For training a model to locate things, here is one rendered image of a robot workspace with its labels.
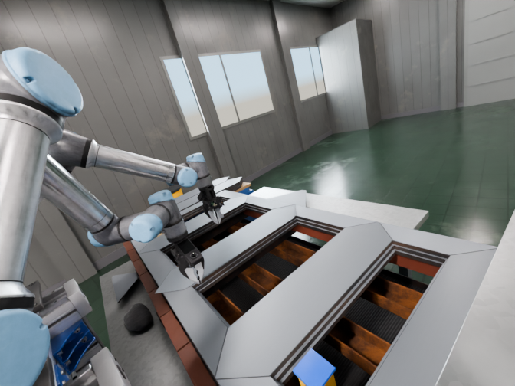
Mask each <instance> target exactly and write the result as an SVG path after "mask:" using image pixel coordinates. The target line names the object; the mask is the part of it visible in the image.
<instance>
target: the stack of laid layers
mask: <svg viewBox="0 0 515 386"><path fill-rule="evenodd" d="M202 206H203V205H202ZM202 206H200V207H198V208H196V209H194V210H192V211H190V212H188V213H186V214H184V215H182V218H183V220H184V221H186V220H188V219H189V218H192V217H193V216H195V215H197V214H199V213H201V212H203V207H202ZM293 206H294V218H293V219H292V220H290V221H288V222H287V223H286V224H284V225H283V226H281V227H279V228H278V229H277V230H275V231H274V232H272V233H270V234H269V235H267V236H266V237H264V238H263V239H261V240H260V241H258V242H257V243H256V244H254V245H252V246H251V247H249V248H248V249H247V250H245V251H243V252H242V253H240V254H239V255H237V256H236V257H234V258H233V259H231V260H229V261H228V262H227V263H225V264H224V265H222V266H220V267H219V268H218V269H216V270H214V271H213V272H211V273H210V274H209V275H207V276H205V277H204V278H203V279H202V282H201V283H200V284H197V283H194V284H193V285H191V286H190V287H193V288H194V289H195V291H196V292H197V293H198V294H199V295H200V296H201V297H202V298H203V299H204V301H206V303H207V304H208V305H209V306H210V307H211V308H212V310H213V311H214V312H215V313H216V314H217V316H218V317H219V318H220V319H221V320H222V322H223V323H224V324H225V325H226V326H227V327H229V326H230V325H229V324H228V323H227V322H226V320H225V319H224V318H223V317H222V316H221V315H220V314H219V312H218V311H217V310H216V309H215V308H214V307H213V306H212V304H211V303H210V302H209V301H208V300H207V299H206V298H205V297H204V296H203V295H202V293H204V292H205V291H206V290H208V289H209V288H211V287H212V286H214V285H215V284H216V283H217V282H219V281H220V280H222V279H223V278H225V277H226V276H227V275H228V274H230V273H231V272H233V271H234V270H236V269H237V268H239V267H240V266H241V265H242V264H244V263H245V262H247V261H248V260H250V259H251V258H252V257H254V256H255V255H256V254H258V253H259V252H261V251H262V250H263V249H264V248H266V247H268V246H269V245H270V244H272V243H273V242H275V241H276V240H277V239H279V238H280V237H282V236H283V235H284V234H286V233H287V232H288V231H290V230H291V229H293V228H294V227H296V226H297V225H300V226H303V227H308V228H310V229H314V230H316V231H321V232H323V233H327V234H331V235H334V236H336V235H337V234H338V233H339V232H340V231H341V230H342V229H344V228H343V227H337V226H334V225H331V224H326V223H323V222H319V221H314V220H310V219H307V218H302V217H299V216H297V215H296V205H295V204H294V205H290V206H286V207H282V208H289V207H293ZM246 209H247V210H249V211H254V212H257V213H260V214H263V215H264V214H266V213H268V212H269V211H273V210H277V209H281V208H275V209H269V208H263V207H261V206H257V205H254V204H248V203H244V204H241V205H239V206H238V207H236V208H234V209H232V210H230V211H229V212H227V213H225V214H223V215H224V217H223V218H221V222H220V224H222V223H224V222H226V221H227V220H229V219H230V218H232V217H234V216H235V215H237V214H240V213H241V212H242V211H245V210H246ZM263 215H262V216H263ZM220 224H216V223H215V222H214V221H210V222H209V223H207V224H205V225H203V226H202V227H200V228H198V229H196V230H195V231H193V232H191V233H189V234H187V236H186V237H187V238H188V239H189V240H190V241H192V240H194V239H196V238H197V237H199V236H201V235H203V234H204V233H206V232H208V231H210V230H211V229H213V228H215V227H217V226H218V225H220ZM173 247H174V244H173V243H171V244H169V245H167V246H166V247H164V248H162V249H160V250H161V251H162V253H163V254H164V255H165V256H166V257H167V258H168V260H169V261H170V262H171V263H172V264H173V266H174V267H177V266H176V265H175V264H174V263H173V262H172V261H171V259H170V258H169V257H168V256H167V255H168V254H170V253H171V250H170V249H172V248H173ZM396 254H398V255H401V256H403V257H408V258H411V259H413V260H418V261H421V262H424V263H429V264H431V265H434V266H437V267H440V269H439V270H438V272H437V273H436V275H435V277H434V278H433V280H432V281H431V283H430V284H429V286H428V288H427V289H426V291H425V292H424V294H423V296H422V297H421V299H420V300H419V301H418V304H417V305H416V307H415V308H414V309H413V311H412V313H411V315H410V316H409V317H408V319H407V321H406V322H405V324H404V325H403V327H402V329H401V330H400V332H399V333H398V335H397V336H396V338H395V340H394V341H393V343H392V344H391V346H390V347H389V350H388V351H387V352H386V354H385V355H384V357H383V359H382V360H381V361H380V363H379V365H378V367H377V368H376V370H375V371H374V373H373V374H372V376H371V378H370V379H369V381H368V382H367V384H366V386H369V384H370V382H371V381H372V379H373V378H374V376H375V375H376V372H377V371H378V370H379V368H380V366H381V365H382V363H383V362H384V360H385V358H386V357H387V355H388V353H389V352H390V351H391V349H392V347H393V345H394V344H395V342H396V341H397V339H398V338H399V336H400V335H401V333H402V331H403V329H404V328H405V327H406V325H407V323H408V321H409V320H410V318H411V317H412V315H413V314H414V312H415V310H416V309H417V308H418V305H419V304H420V302H421V301H422V299H423V298H424V296H425V294H426V293H427V292H428V290H429V288H430V286H431V285H432V284H433V282H434V280H435V278H436V277H437V275H438V274H439V272H440V271H441V268H442V267H443V266H444V264H445V262H446V261H447V259H448V258H449V256H450V255H447V254H441V253H438V252H435V251H432V250H426V249H423V248H420V247H414V246H412V245H408V244H403V243H399V242H396V241H392V242H391V243H390V244H389V245H388V246H387V247H386V248H385V249H384V251H383V252H381V254H380V255H378V257H377V258H376V259H375V260H374V261H373V262H372V263H371V265H370V266H369V267H368V268H367V269H366V270H365V271H364V272H363V274H362V275H361V276H360V277H359V278H358V279H357V280H356V282H355V283H354V284H353V285H352V286H351V287H350V288H349V289H348V290H347V291H346V292H345V293H344V294H343V295H342V297H341V298H340V299H339V300H338V301H337V302H336V303H335V304H334V306H333V307H332V308H331V309H330V310H329V311H328V312H327V313H326V315H325V316H324V317H323V318H322V319H321V320H320V321H319V322H318V323H317V324H316V325H315V326H314V327H313V328H312V330H311V331H310V332H309V333H308V334H307V335H306V336H305V338H304V339H303V340H302V341H301V342H300V343H299V344H298V345H297V347H296V348H295V349H294V350H293V351H292V352H291V353H290V354H289V355H288V356H287V357H286V358H285V359H284V360H283V362H282V363H281V364H280V365H279V366H278V367H277V368H276V370H275V371H274V372H273V373H272V374H271V375H270V376H271V377H272V378H273V379H274V380H275V381H276V382H277V384H278V385H279V386H285V384H286V383H287V382H288V381H289V380H290V379H291V378H292V377H293V376H294V373H293V369H294V368H295V367H296V366H297V364H298V363H299V362H300V361H301V360H302V358H303V357H304V356H305V355H306V354H307V353H308V351H309V350H311V349H313V350H315V349H316V348H317V347H318V345H319V344H320V343H321V342H322V341H323V340H324V339H325V338H326V336H327V335H328V334H329V333H330V331H331V330H332V329H333V328H334V326H335V325H336V324H337V323H338V322H339V321H340V320H341V318H342V317H343V316H344V315H345V314H346V312H347V311H348V310H349V309H350V308H351V306H352V305H353V304H354V303H355V301H356V300H357V299H358V298H359V297H360V296H361V295H362V294H363V292H364V291H365V290H366V289H367V287H368V286H369V285H370V284H371V283H372V281H373V280H374V279H375V278H376V277H377V276H378V275H379V273H380V272H381V271H382V270H383V269H384V267H385V266H386V265H387V264H388V262H389V261H390V260H391V259H392V258H393V257H394V256H395V255H396ZM166 300H167V299H166ZM167 302H168V300H167ZM168 303H169V302H168ZM169 305H170V304H169ZM170 307H171V306H170ZM171 308H172V307H171ZM172 310H173V309H172ZM173 312H174V310H173ZM174 313H175V312H174ZM175 315H176V314H175ZM176 317H177V316H176ZM177 318H178V317H177ZM178 319H179V318H178ZM180 323H181V322H180ZM181 325H182V323H181ZM182 327H183V325H182ZM183 328H184V327H183ZM184 329H185V328H184ZM186 333H187V332H186ZM187 335H188V333H187ZM189 338H190V337H189ZM190 339H191V338H190ZM191 341H192V340H191ZM192 343H193V341H192ZM193 345H194V343H193ZM195 348H196V347H195ZM197 351H198V349H197ZM198 353H199V351H198ZM199 354H200V353H199ZM200 356H201V355H200ZM201 357H202V356H201ZM202 360H203V361H204V359H203V358H202ZM204 363H205V361H204ZM205 364H206V363H205ZM206 366H207V365H206ZM207 367H208V366H207ZM208 370H209V371H210V369H209V368H208ZM210 372H211V371H210ZM211 374H212V373H211ZM212 376H213V378H215V377H214V375H212ZM215 381H216V379H215ZM216 382H217V381H216ZM217 384H218V382H217ZM218 386H220V385H219V384H218Z"/></svg>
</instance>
